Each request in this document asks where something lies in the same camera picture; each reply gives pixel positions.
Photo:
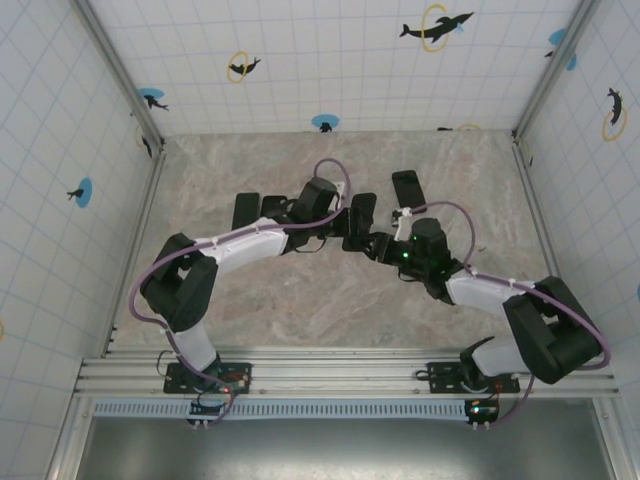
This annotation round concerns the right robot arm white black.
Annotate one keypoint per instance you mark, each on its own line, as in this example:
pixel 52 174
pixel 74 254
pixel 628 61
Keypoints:
pixel 480 295

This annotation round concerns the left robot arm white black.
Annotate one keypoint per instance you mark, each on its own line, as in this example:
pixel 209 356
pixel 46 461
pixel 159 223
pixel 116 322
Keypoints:
pixel 245 245

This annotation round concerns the dolphin blue circle sticker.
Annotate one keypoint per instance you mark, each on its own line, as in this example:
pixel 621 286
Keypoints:
pixel 151 97
pixel 82 192
pixel 557 37
pixel 325 122

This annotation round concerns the aluminium extrusion mounting beam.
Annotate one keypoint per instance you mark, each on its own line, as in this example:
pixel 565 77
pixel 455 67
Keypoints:
pixel 340 372

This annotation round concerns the grey metal panel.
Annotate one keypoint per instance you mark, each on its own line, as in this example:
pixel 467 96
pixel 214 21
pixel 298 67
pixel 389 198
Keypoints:
pixel 350 450

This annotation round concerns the aluminium table side rail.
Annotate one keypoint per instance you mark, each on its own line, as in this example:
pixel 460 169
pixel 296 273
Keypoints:
pixel 545 235
pixel 137 240

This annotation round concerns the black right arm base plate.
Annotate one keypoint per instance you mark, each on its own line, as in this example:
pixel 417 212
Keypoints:
pixel 440 380

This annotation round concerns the aluminium corner post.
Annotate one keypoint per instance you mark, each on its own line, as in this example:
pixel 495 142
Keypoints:
pixel 555 65
pixel 120 75

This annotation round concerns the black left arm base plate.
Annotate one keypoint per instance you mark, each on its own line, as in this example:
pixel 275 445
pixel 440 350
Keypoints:
pixel 175 385

